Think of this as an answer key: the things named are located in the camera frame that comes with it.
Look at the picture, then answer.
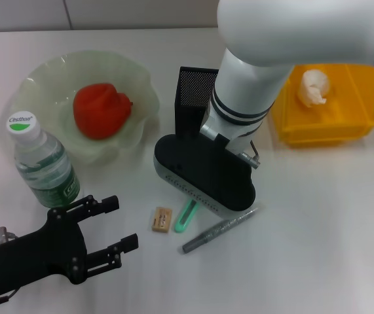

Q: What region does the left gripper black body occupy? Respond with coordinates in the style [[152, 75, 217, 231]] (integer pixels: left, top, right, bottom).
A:
[[0, 207, 88, 295]]

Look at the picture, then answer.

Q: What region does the green utility knife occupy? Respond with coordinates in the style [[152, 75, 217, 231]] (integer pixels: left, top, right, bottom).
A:
[[173, 198, 199, 234]]

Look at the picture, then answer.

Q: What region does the clear green-label water bottle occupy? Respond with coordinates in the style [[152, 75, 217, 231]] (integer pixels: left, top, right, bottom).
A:
[[5, 110, 81, 209]]

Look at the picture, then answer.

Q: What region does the white paper ball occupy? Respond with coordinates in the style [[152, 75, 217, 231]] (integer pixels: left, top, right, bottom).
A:
[[297, 68, 332, 107]]

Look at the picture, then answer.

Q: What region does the tan eraser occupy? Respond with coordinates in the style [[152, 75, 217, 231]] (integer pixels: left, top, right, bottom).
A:
[[151, 205, 174, 234]]

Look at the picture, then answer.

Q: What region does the grey marker pen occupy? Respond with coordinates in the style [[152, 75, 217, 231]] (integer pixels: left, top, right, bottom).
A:
[[182, 206, 259, 254]]

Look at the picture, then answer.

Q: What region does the green glass fruit plate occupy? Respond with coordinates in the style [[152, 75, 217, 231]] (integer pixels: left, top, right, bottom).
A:
[[11, 49, 160, 164]]

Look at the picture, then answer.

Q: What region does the black mesh pen holder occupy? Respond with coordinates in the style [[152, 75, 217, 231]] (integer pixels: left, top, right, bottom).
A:
[[174, 66, 220, 137]]

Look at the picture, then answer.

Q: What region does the yellow plastic bin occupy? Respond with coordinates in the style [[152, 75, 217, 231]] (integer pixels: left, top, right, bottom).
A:
[[270, 63, 374, 148]]

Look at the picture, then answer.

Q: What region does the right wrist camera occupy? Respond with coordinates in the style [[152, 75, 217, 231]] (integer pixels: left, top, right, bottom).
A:
[[153, 133, 257, 218]]

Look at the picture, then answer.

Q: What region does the right wrist cable connector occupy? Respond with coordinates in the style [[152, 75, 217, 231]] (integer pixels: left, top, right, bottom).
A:
[[240, 140, 262, 170]]

